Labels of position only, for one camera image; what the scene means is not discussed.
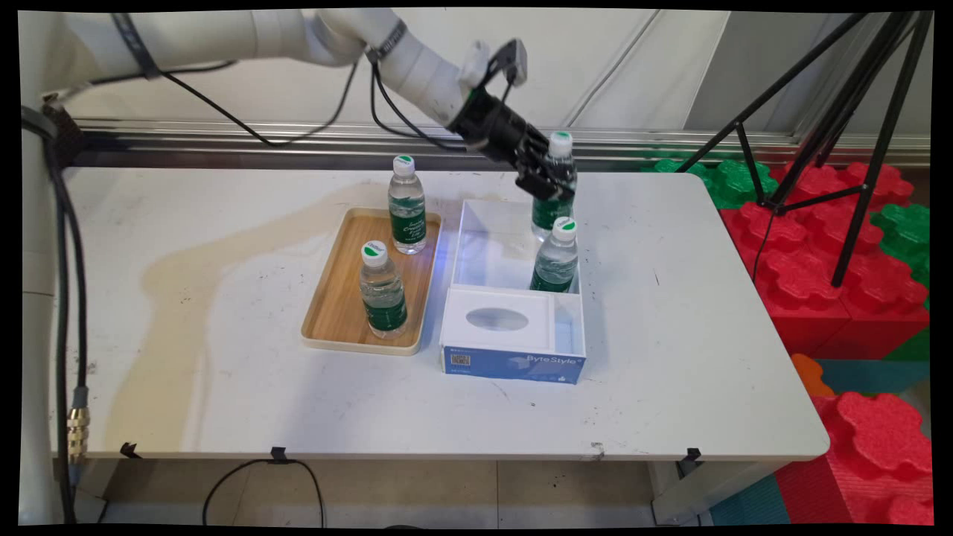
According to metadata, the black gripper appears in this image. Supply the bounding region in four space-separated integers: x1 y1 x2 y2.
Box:
447 87 579 202

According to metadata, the green label water bottle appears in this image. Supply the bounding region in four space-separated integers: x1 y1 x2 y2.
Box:
360 240 409 339
387 155 428 255
530 131 579 243
530 217 580 294

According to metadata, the green foam block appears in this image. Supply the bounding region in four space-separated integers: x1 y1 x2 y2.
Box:
871 202 931 289
644 153 780 211

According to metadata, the white box with blue side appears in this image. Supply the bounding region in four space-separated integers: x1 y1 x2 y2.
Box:
439 199 587 385

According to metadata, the wooden tray with cream rim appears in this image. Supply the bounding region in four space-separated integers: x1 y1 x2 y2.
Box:
302 207 444 356

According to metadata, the large red foam block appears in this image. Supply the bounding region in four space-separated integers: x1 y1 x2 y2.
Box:
718 162 931 360

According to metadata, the black tripod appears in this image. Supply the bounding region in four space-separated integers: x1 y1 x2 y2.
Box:
674 11 935 290

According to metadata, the orange foam piece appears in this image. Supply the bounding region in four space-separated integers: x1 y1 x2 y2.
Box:
791 354 836 398

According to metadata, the white table leg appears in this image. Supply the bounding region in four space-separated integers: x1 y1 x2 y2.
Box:
648 462 790 526

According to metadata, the teal foam mat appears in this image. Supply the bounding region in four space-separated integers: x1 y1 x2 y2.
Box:
815 360 931 396

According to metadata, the dark mesh panel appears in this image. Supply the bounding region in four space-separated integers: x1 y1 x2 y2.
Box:
46 104 84 169

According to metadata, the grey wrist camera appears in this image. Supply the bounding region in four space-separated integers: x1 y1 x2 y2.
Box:
485 39 529 87

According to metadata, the aluminium rail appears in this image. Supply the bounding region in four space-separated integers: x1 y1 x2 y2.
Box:
71 118 931 170

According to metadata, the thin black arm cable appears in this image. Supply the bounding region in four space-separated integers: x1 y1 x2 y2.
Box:
45 13 522 150

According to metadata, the black cable under table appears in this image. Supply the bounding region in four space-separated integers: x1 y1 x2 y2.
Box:
203 459 326 528

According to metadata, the thick black cable brass connector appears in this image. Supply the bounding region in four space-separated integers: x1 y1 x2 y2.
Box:
21 106 92 524

